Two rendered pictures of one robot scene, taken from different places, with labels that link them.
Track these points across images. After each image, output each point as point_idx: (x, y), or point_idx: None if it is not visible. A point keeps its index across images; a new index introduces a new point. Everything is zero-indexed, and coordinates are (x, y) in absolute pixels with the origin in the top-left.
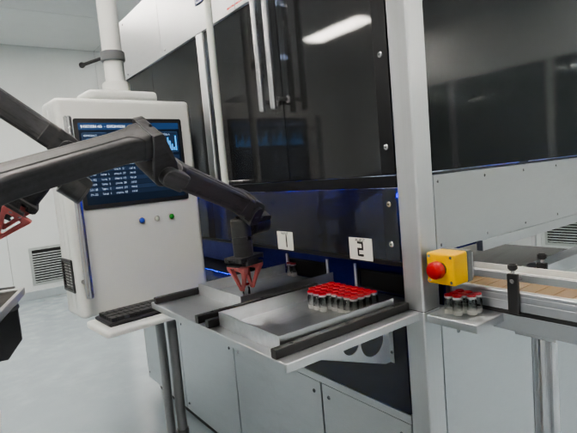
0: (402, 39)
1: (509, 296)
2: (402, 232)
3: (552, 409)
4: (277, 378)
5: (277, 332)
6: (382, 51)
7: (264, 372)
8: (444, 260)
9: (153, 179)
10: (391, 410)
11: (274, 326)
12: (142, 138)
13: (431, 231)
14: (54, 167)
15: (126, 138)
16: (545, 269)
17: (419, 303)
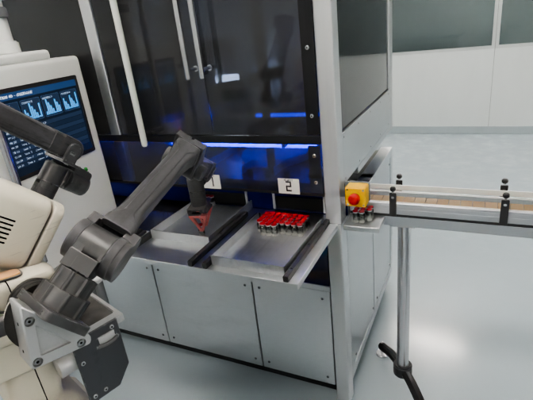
0: (327, 40)
1: (390, 206)
2: (325, 175)
3: (408, 263)
4: (206, 282)
5: (264, 261)
6: (309, 45)
7: (190, 280)
8: (358, 192)
9: (189, 177)
10: (314, 286)
11: (254, 255)
12: (196, 152)
13: (343, 171)
14: (159, 195)
15: (186, 155)
16: (404, 185)
17: (338, 219)
